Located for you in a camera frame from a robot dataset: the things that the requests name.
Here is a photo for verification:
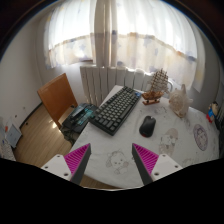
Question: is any left white sheer curtain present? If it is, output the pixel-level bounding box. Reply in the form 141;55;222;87
44;0;97;69

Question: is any right white sheer curtain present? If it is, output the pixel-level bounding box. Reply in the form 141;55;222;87
111;0;197;87

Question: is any white shell ornament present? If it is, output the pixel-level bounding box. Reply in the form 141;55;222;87
169;85;193;118

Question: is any white sheer curtain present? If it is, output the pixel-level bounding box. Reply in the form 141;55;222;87
44;0;97;69
111;0;197;87

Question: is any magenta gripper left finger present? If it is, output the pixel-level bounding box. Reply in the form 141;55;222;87
42;144;91;185

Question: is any white cartoon print tablecloth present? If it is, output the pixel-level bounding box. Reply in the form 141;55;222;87
74;98;219;188

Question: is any white radiator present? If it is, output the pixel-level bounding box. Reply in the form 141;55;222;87
79;64;174;107

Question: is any red blue toy figure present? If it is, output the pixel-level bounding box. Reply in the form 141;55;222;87
206;101;218;123

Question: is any black bag on chair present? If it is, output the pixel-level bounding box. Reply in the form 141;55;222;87
60;103;97;144

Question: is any wooden model sailing ship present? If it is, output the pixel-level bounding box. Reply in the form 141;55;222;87
142;69;169;105

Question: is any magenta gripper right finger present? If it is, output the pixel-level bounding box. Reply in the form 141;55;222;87
132;143;182;185

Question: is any black mechanical keyboard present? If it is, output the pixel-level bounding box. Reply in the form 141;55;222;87
89;86;141;136

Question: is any white box on floor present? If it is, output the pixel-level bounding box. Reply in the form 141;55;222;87
5;119;22;148

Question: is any black computer mouse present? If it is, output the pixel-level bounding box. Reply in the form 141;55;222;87
139;116;156;137

